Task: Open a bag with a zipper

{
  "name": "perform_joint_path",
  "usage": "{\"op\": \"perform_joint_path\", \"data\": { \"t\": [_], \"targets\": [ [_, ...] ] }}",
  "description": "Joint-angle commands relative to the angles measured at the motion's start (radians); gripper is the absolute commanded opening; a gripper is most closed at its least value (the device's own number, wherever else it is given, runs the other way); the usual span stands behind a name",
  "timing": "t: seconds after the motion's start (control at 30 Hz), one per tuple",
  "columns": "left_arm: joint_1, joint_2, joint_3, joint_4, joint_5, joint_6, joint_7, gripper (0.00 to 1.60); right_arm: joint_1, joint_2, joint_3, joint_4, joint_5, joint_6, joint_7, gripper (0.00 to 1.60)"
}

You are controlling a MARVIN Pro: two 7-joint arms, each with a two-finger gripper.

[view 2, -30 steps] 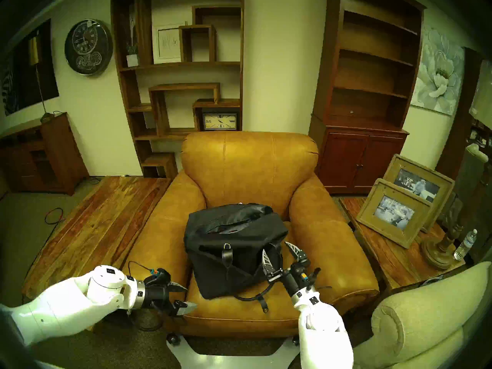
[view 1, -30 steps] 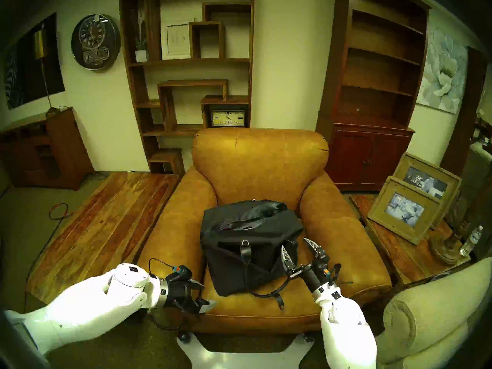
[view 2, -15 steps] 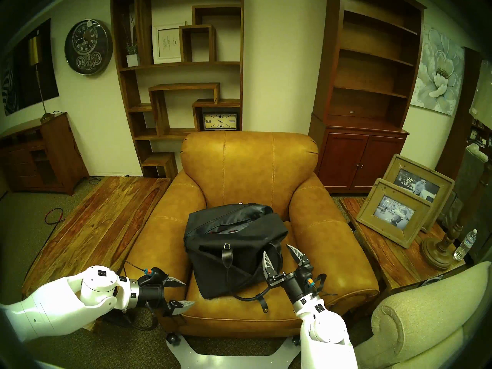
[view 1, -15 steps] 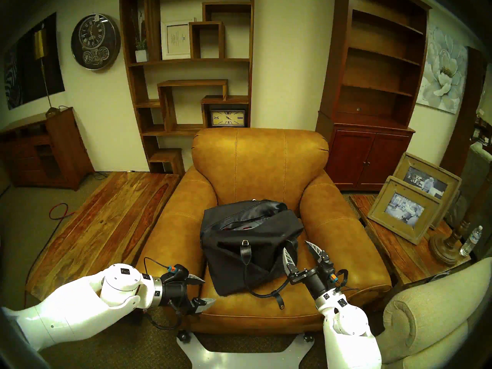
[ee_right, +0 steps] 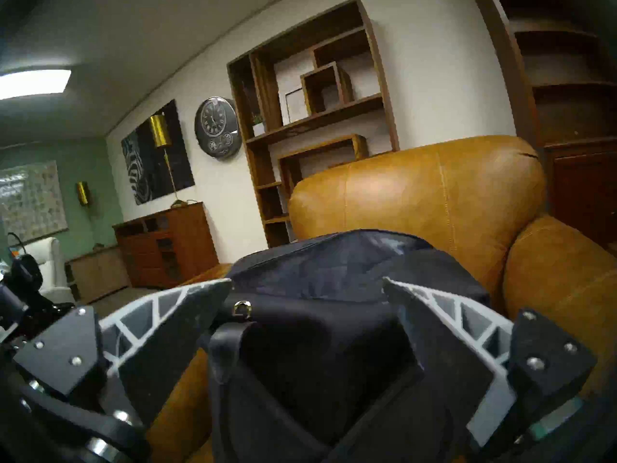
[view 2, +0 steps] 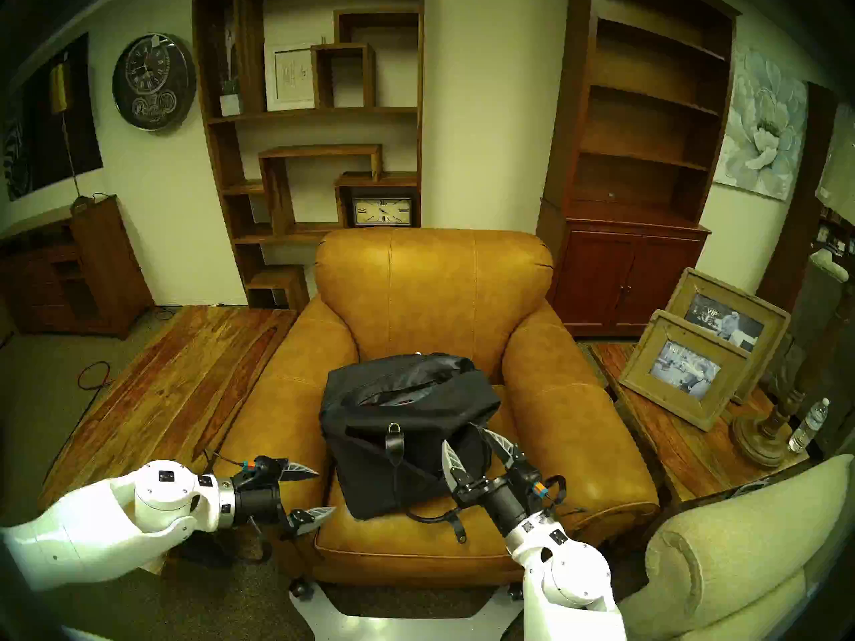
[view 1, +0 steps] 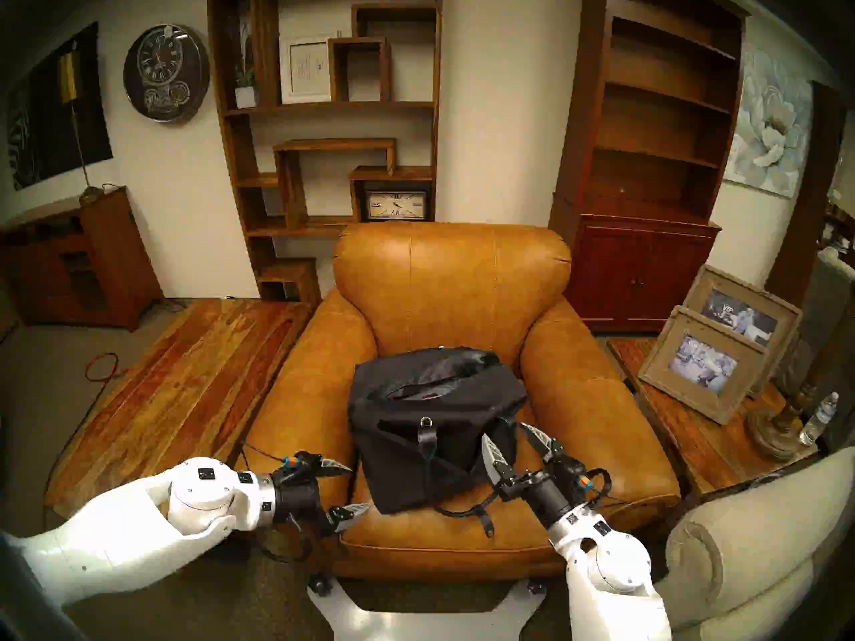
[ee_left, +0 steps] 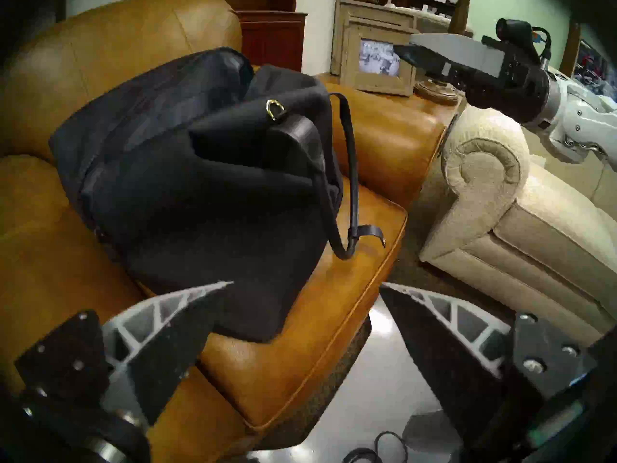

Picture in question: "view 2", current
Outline turned wooden lamp base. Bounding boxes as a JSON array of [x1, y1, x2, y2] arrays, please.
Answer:
[[731, 306, 855, 470]]

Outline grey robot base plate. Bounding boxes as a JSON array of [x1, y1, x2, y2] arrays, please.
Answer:
[[289, 583, 528, 641]]

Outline tan leather armchair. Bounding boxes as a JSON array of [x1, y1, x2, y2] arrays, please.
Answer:
[[204, 228, 662, 588]]

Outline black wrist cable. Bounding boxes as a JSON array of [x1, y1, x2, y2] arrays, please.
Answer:
[[544, 475, 588, 515], [204, 449, 275, 564]]

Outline rectangular mantel clock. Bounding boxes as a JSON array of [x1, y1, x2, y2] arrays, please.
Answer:
[[351, 196, 415, 228]]

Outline white framed certificate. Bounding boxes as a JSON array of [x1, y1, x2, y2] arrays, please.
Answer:
[[264, 42, 325, 112]]

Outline large rustic photo frame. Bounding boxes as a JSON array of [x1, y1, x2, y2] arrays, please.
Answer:
[[666, 267, 792, 403]]

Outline black zebra canvas picture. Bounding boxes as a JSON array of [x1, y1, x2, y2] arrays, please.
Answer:
[[0, 32, 104, 203]]

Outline wooden side table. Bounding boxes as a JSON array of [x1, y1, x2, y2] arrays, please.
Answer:
[[588, 341, 812, 513]]

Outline open wooden shelf unit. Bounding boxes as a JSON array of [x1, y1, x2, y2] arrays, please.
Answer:
[[192, 0, 426, 311]]

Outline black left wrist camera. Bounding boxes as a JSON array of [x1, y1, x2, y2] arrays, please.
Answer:
[[242, 456, 281, 487]]

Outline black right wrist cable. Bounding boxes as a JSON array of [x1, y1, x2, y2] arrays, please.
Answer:
[[544, 475, 588, 515]]

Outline dark wooden bookcase cabinet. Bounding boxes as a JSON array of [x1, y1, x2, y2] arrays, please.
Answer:
[[534, 0, 742, 338]]

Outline small rustic photo frame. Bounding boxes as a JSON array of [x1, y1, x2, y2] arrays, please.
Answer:
[[618, 309, 752, 432]]

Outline grey wingback chair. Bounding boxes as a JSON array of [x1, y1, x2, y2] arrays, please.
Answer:
[[768, 249, 855, 400]]

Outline round black wall clock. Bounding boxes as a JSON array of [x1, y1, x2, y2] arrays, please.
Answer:
[[112, 32, 198, 133]]

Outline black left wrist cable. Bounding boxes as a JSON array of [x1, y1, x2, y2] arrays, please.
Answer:
[[204, 449, 275, 564]]

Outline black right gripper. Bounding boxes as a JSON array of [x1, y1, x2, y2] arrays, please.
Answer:
[[441, 428, 548, 537]]

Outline wooden plank coffee table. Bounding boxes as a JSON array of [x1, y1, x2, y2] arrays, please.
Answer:
[[37, 306, 298, 513]]

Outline reddish wooden sideboard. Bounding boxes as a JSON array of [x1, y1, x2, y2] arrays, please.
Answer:
[[0, 196, 156, 340]]

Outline beige upholstered chair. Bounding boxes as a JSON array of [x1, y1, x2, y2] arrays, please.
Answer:
[[618, 454, 855, 641]]

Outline black zipper handbag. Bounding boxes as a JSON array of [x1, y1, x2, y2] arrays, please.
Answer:
[[319, 353, 502, 544]]

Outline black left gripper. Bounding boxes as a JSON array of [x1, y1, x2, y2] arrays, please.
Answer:
[[232, 461, 337, 537]]

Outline small potted plant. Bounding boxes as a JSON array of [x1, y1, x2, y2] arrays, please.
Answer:
[[212, 29, 244, 118]]

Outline red floor cable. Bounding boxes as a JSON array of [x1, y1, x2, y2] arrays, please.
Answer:
[[40, 361, 116, 487]]

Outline pale flower painting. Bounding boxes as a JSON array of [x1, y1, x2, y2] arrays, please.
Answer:
[[713, 42, 809, 202]]

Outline clear water bottle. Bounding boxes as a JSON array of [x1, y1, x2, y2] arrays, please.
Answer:
[[788, 397, 831, 455]]

